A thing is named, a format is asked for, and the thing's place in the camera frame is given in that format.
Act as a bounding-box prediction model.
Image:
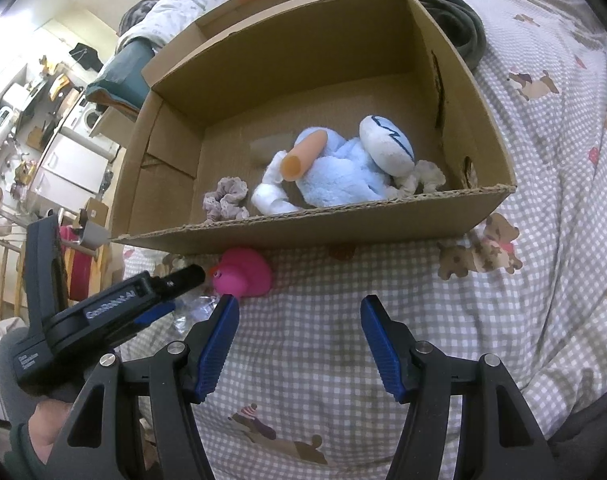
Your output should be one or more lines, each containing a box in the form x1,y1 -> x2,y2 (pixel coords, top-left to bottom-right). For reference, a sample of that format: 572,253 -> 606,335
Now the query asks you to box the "person's left hand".
28,397 -> 92,466

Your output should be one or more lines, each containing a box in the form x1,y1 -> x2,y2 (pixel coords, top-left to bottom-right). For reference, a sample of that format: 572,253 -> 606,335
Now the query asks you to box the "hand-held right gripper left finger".
58,294 -> 240,480

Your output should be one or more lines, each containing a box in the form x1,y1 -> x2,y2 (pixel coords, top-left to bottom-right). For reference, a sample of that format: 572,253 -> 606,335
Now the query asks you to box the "dark grey garment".
406,0 -> 487,70

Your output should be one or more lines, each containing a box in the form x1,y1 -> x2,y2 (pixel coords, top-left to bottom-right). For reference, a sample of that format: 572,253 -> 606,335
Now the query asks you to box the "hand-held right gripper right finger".
360,295 -> 557,480

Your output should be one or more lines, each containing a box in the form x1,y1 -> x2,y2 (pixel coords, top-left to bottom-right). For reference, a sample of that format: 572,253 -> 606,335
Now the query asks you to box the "grey bin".
76,224 -> 107,251

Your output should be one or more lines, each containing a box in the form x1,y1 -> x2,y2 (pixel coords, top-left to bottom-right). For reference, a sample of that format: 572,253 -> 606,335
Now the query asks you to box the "wooden nightstand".
90,105 -> 134,143

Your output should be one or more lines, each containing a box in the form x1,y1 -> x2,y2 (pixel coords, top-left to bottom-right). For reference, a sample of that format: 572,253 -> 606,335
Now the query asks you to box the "beige scrunchie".
202,176 -> 250,222

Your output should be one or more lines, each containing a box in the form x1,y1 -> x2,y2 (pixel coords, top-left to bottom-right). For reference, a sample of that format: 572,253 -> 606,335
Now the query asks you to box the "white washing machine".
64,99 -> 107,136

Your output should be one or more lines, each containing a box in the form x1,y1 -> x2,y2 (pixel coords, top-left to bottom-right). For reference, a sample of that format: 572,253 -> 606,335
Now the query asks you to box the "orange foam tube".
281,131 -> 328,181

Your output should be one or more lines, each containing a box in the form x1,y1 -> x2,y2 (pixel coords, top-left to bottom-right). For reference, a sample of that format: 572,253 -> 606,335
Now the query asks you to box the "light blue plush toy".
284,127 -> 409,208

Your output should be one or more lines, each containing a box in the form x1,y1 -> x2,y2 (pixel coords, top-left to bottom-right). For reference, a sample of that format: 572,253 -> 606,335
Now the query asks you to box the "white cabinet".
31,132 -> 117,211

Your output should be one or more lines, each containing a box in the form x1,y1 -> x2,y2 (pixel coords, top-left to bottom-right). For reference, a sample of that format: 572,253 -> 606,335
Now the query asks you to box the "grey patterned pillow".
118,0 -> 159,36

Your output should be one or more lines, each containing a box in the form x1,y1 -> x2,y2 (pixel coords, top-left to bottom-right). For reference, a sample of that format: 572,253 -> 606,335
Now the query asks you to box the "person's left forearm green sleeve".
4,422 -> 39,480

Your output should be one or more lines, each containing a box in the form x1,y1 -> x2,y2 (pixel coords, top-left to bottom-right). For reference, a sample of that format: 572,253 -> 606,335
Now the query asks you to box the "white plush ball blue line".
358,115 -> 415,176

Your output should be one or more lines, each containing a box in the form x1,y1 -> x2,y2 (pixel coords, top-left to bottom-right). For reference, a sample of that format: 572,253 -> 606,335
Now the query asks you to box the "teal blanket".
86,37 -> 159,111

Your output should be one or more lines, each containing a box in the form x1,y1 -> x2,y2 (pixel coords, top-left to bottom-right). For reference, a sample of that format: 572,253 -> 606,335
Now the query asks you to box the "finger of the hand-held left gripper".
134,301 -> 177,328
151,266 -> 206,301

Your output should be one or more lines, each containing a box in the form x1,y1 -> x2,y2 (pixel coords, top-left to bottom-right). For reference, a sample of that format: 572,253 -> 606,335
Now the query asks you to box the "crumpled clear plastic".
171,292 -> 219,333

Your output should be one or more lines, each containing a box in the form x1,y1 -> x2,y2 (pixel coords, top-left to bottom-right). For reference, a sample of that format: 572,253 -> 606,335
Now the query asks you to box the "black hanging bag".
70,42 -> 107,72

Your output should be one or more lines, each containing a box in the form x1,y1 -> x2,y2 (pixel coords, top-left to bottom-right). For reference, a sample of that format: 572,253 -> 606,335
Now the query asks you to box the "white cloth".
251,151 -> 304,216

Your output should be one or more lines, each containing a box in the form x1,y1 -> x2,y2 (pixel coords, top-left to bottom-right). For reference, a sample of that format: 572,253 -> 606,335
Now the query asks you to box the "small cardboard box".
81,197 -> 110,228

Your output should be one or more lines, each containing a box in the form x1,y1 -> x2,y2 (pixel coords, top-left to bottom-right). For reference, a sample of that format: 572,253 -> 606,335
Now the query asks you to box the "pink rubber duck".
207,247 -> 274,298

